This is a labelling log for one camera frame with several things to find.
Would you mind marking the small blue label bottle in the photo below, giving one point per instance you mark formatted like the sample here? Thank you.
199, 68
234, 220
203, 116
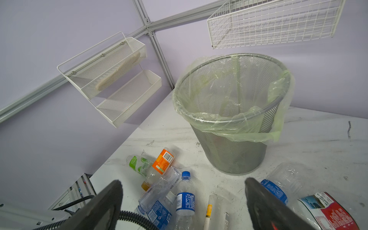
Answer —
162, 214

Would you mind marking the aluminium front rail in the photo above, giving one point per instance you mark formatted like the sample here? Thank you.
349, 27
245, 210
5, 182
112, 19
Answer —
80, 189

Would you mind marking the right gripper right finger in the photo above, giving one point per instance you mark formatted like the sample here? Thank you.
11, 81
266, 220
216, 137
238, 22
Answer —
269, 213

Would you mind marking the red label crushed bottle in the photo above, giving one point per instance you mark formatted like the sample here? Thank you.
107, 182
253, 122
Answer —
323, 212

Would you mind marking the green label clear bottle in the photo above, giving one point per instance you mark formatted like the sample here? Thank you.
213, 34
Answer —
139, 164

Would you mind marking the upright blue label bottle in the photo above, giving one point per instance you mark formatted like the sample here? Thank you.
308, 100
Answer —
185, 203

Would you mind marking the white mesh two-tier shelf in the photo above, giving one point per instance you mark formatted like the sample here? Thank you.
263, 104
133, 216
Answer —
125, 96

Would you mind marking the grey mesh waste bin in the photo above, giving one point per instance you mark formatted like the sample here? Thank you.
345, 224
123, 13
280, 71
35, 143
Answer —
233, 115

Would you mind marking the white wire wall basket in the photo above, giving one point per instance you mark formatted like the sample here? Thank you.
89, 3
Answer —
254, 23

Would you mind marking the orange label bottle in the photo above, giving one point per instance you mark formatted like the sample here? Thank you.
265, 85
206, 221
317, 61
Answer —
158, 168

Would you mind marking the beige cloth in shelf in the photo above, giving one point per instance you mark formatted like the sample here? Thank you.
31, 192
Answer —
125, 66

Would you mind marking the crushed clear bottle white cap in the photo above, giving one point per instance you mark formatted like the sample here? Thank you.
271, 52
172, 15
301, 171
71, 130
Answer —
158, 190

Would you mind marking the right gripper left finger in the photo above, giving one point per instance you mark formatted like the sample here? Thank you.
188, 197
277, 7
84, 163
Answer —
101, 213

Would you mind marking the blue label bottle by bin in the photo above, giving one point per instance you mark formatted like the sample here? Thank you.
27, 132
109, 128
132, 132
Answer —
285, 182

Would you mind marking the clear yellow label bottle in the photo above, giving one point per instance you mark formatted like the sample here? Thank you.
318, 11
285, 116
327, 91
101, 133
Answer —
217, 214

